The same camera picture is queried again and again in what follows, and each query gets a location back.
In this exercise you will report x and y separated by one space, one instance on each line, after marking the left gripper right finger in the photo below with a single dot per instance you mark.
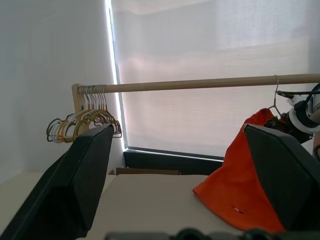
287 180

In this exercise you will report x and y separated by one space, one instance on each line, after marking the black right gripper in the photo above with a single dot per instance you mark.
278 122

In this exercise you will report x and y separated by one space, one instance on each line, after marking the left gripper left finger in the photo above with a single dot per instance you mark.
70 180

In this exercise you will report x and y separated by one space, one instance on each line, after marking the orange shorts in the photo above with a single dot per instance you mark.
232 175

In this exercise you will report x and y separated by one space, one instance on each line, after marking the brown cardboard box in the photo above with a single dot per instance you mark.
145 171

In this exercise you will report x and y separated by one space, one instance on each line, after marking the white roller blind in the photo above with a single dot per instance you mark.
200 50

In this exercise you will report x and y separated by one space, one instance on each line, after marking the wooden clothes rack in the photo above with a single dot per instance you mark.
175 84

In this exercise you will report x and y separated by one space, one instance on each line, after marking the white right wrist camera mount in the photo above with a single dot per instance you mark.
301 120

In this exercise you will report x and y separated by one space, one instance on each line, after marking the dark window frame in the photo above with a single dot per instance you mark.
162 162

